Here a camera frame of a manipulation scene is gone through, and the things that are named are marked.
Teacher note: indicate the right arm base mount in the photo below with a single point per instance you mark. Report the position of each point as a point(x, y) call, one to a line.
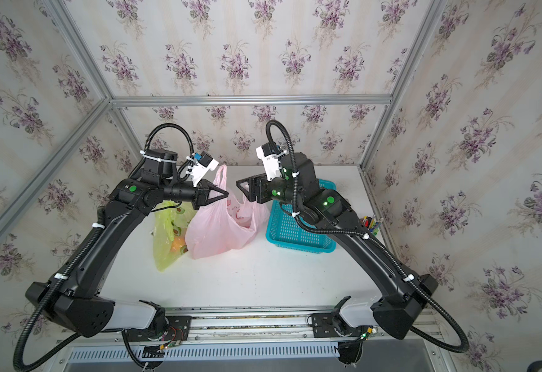
point(340, 330)

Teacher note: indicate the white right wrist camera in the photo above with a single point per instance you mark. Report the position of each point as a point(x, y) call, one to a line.
point(271, 155)

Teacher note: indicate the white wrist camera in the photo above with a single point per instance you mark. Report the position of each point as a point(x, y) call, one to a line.
point(271, 155)
point(199, 165)

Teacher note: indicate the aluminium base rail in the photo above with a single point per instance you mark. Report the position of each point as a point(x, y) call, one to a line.
point(219, 334)

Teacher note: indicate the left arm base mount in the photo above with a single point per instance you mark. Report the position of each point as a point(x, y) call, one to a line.
point(154, 344)

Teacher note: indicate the yellow-green plastic bag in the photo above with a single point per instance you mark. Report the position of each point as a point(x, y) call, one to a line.
point(171, 222)

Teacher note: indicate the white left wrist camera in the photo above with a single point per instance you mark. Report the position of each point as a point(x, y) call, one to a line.
point(199, 165)

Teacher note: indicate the cup of coloured pens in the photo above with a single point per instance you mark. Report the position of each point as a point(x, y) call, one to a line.
point(372, 223)

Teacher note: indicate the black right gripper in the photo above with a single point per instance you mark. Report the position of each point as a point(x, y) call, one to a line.
point(256, 182)

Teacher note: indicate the pink plastic bag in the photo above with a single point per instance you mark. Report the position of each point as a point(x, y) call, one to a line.
point(225, 225)

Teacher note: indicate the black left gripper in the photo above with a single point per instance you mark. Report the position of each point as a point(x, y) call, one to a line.
point(202, 194)

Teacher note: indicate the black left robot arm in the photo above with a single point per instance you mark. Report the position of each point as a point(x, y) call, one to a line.
point(71, 297)

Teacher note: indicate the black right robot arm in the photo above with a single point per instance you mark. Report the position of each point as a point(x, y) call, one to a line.
point(290, 180)

